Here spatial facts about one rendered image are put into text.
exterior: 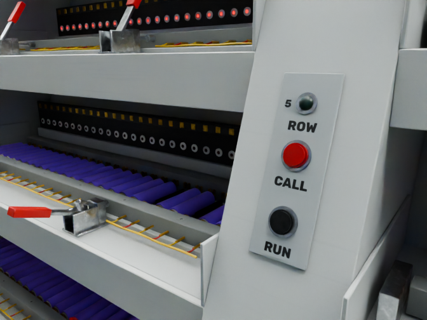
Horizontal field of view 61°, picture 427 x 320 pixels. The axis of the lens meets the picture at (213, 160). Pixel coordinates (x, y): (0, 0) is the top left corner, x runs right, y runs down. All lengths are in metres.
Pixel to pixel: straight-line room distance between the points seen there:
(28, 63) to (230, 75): 0.30
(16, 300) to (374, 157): 0.52
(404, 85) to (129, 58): 0.24
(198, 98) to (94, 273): 0.19
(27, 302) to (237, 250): 0.40
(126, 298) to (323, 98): 0.23
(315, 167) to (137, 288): 0.18
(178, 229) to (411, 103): 0.22
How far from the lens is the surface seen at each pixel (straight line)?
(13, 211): 0.36
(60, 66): 0.46
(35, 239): 0.45
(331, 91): 0.24
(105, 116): 0.62
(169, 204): 0.40
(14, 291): 0.63
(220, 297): 0.27
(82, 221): 0.40
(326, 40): 0.25
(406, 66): 0.24
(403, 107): 0.24
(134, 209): 0.39
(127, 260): 0.34
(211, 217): 0.37
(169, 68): 0.32
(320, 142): 0.23
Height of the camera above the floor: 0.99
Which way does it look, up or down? level
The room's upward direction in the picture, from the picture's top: 11 degrees clockwise
